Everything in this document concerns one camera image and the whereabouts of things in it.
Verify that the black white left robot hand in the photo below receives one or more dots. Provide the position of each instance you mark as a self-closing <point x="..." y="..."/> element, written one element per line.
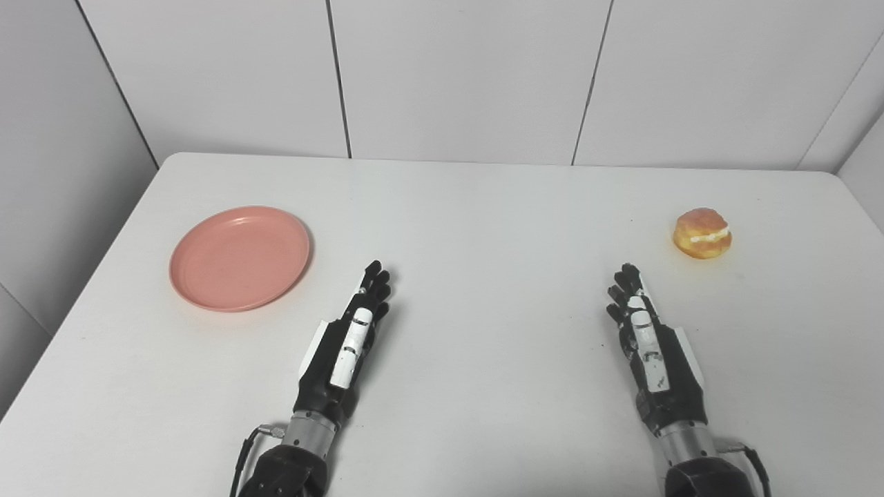
<point x="324" y="373"/>

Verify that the golden cream puff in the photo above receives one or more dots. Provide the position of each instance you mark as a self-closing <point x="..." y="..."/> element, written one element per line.
<point x="701" y="235"/>

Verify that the pink round plate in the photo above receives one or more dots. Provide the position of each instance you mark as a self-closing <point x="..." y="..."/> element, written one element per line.
<point x="238" y="259"/>

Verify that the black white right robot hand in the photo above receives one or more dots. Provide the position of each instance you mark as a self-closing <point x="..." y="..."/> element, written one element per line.
<point x="673" y="386"/>

